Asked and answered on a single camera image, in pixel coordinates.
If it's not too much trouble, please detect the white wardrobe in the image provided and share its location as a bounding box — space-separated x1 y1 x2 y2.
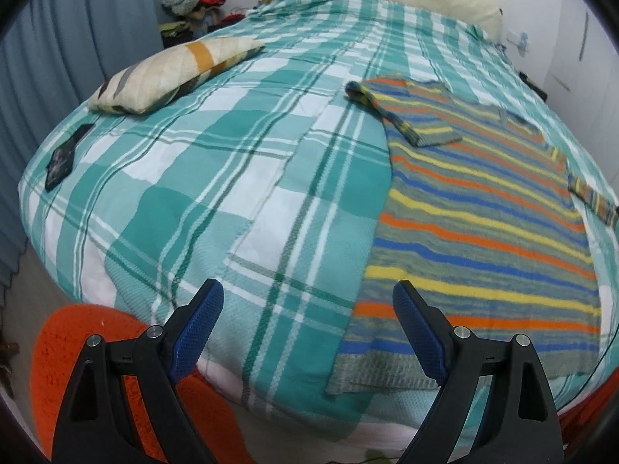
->
544 0 618 133

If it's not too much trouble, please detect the orange rug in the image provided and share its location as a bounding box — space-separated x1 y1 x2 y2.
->
29 302 255 464

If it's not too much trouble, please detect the dark bedside table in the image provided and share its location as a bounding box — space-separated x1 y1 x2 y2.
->
518 71 548 103

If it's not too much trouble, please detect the multicolour striped knit sweater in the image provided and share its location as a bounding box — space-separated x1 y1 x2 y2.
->
328 75 618 394

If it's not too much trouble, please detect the blue curtain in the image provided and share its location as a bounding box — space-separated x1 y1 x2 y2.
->
1 0 164 289

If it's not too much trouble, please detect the cream patterned pillow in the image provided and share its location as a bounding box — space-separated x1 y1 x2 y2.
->
87 37 264 115

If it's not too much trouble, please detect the pile of clothes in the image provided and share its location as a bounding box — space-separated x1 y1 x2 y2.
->
159 0 246 48

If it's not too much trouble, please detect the teal plaid bedspread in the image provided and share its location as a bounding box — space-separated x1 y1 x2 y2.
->
19 0 618 449

